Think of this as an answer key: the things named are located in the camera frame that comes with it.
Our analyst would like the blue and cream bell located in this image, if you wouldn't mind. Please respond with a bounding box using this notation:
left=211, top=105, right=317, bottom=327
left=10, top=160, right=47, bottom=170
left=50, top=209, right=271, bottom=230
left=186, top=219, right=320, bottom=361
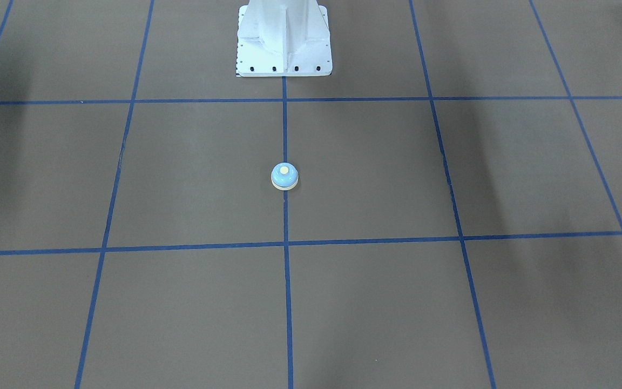
left=270, top=162, right=299, bottom=191

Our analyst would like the brown paper table cover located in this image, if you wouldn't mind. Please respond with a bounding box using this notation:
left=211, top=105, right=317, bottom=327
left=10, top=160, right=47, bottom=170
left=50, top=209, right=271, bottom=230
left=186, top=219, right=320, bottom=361
left=0, top=1, right=622, bottom=388

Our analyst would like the white camera stand column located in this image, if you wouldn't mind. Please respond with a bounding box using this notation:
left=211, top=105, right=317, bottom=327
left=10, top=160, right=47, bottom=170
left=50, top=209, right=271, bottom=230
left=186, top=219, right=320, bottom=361
left=235, top=1, right=333, bottom=77

